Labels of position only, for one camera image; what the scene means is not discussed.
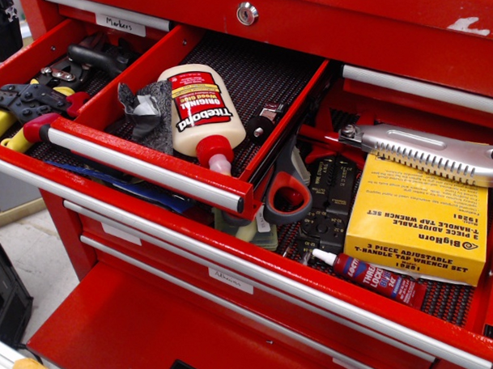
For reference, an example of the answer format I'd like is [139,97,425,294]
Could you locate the silver drawer lock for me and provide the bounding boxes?
[236,2,259,27]

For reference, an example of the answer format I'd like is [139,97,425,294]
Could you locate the white Markers label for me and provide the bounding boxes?
[95,14,147,36]

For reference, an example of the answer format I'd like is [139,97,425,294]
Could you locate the black case at left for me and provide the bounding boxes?
[0,244,33,347]

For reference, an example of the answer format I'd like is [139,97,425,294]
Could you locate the black handled pliers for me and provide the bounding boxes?
[35,32,141,91]

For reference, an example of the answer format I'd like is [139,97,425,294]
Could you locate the small black knob part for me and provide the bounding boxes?
[245,102,286,145]

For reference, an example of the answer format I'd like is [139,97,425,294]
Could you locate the red upper open drawer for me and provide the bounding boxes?
[0,26,329,228]

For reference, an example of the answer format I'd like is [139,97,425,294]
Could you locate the red open drawer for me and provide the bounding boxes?
[0,26,329,228]
[0,98,493,369]

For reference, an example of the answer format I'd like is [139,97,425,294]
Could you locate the red Loctite threadlocker tube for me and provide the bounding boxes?
[312,248,427,310]

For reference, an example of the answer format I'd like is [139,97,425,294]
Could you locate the clear plastic parts box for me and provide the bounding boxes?
[214,208,278,251]

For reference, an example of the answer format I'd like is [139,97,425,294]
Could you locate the red lower open drawer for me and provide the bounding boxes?
[0,98,493,369]

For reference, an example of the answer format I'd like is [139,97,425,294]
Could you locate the Titebond wood glue bottle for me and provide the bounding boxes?
[159,64,246,176]

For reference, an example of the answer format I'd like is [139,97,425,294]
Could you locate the grey crumpled cloth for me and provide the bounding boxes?
[117,80,173,155]

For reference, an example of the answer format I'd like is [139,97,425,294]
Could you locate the blue flat package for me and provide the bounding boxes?
[45,160,194,214]

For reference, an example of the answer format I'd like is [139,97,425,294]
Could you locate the silver box cutter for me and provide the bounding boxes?
[338,124,493,188]

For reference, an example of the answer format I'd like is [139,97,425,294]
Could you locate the white Adhesives label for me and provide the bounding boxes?
[208,268,253,295]

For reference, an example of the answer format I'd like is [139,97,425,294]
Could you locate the red tool chest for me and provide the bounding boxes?
[0,0,493,369]

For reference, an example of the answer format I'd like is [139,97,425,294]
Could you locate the black wire stripper tool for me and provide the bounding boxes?
[287,155,358,265]

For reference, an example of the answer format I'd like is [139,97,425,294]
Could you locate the red black handled scissors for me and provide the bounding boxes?
[218,134,314,229]

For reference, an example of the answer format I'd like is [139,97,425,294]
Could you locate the yellow tap wrench set box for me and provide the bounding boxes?
[343,155,488,286]

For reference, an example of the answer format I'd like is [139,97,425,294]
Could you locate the black object top left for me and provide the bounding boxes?
[0,0,23,63]

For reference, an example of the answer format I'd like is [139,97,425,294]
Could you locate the red handled tool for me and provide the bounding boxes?
[298,107,348,163]

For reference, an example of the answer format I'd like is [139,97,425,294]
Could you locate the yellow handled crimping tool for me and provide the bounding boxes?
[0,80,91,153]

